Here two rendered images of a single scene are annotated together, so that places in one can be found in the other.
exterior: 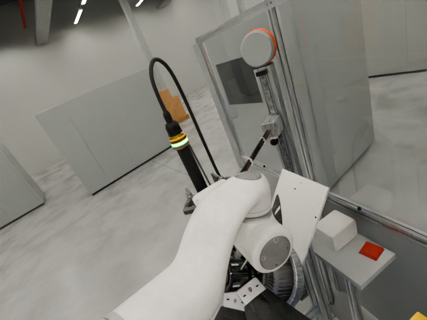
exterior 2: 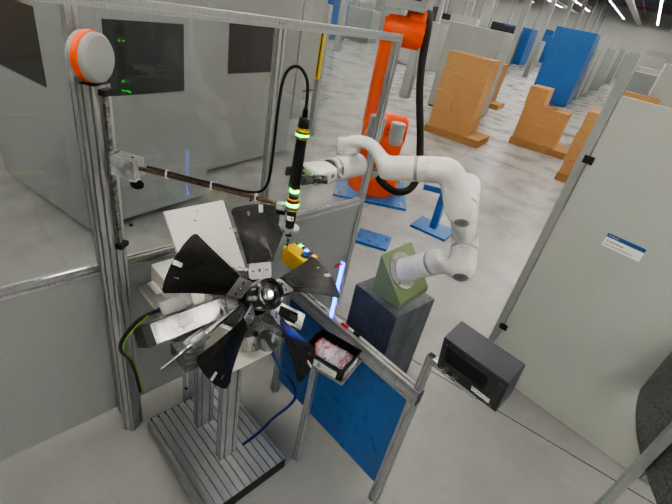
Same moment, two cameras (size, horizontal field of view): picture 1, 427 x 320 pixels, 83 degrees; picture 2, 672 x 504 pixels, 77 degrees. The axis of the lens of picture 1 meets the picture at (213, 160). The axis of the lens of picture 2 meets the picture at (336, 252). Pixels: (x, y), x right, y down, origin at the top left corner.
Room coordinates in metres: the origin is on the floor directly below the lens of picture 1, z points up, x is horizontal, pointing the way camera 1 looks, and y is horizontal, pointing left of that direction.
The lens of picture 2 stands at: (1.16, 1.28, 2.20)
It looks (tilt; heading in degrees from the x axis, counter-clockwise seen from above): 31 degrees down; 237
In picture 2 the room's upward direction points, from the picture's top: 12 degrees clockwise
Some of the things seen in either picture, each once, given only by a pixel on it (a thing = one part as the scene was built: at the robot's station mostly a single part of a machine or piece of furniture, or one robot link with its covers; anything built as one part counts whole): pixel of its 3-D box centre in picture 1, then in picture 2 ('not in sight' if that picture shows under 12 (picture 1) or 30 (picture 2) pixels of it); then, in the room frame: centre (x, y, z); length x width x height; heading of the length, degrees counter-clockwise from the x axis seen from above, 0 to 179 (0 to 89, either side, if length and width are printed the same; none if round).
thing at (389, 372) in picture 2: not in sight; (345, 334); (0.21, 0.05, 0.82); 0.90 x 0.04 x 0.08; 107
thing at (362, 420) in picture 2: not in sight; (332, 386); (0.21, 0.05, 0.45); 0.82 x 0.01 x 0.66; 107
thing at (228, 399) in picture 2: not in sight; (228, 405); (0.75, 0.00, 0.45); 0.09 x 0.04 x 0.91; 17
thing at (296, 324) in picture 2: not in sight; (281, 316); (0.55, 0.02, 0.98); 0.20 x 0.16 x 0.20; 107
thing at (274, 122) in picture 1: (272, 126); (126, 165); (1.08, -0.33, 1.53); 0.10 x 0.07 x 0.08; 142
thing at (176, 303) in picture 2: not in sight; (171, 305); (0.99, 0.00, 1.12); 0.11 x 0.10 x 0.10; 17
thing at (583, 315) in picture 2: not in sight; (641, 289); (-1.41, 0.45, 1.10); 1.21 x 0.05 x 2.20; 107
